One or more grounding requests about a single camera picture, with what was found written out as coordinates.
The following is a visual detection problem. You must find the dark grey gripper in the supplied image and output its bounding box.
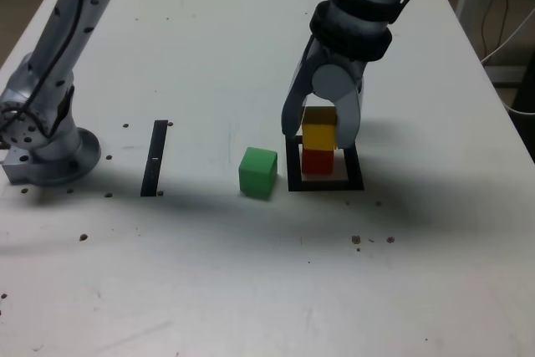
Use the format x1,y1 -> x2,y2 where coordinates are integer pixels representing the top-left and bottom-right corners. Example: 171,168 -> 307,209
280,37 -> 371,150

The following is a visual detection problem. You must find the green cube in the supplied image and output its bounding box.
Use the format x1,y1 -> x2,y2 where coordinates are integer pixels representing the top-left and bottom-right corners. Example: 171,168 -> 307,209
237,146 -> 279,200

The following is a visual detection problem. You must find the red cube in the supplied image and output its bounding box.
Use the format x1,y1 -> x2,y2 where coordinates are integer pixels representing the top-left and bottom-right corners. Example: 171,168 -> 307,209
301,147 -> 334,175

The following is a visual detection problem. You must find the black tape square outline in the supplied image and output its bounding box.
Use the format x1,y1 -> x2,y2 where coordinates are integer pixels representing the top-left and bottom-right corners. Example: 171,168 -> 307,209
285,134 -> 365,192

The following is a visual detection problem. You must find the thin white cable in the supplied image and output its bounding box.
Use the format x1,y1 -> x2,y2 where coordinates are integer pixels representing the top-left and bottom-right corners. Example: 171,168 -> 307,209
479,8 -> 535,66

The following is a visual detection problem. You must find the black tape strip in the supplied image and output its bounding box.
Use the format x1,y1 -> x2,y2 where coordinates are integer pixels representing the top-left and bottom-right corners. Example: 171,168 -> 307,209
140,120 -> 169,198

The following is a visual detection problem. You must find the thin black hanging cable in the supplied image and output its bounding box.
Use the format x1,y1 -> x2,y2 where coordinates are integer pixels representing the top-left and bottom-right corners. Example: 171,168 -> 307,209
480,0 -> 509,64

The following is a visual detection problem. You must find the yellow cube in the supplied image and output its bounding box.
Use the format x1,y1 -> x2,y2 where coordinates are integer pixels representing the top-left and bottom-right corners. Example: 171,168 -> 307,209
301,106 -> 339,152

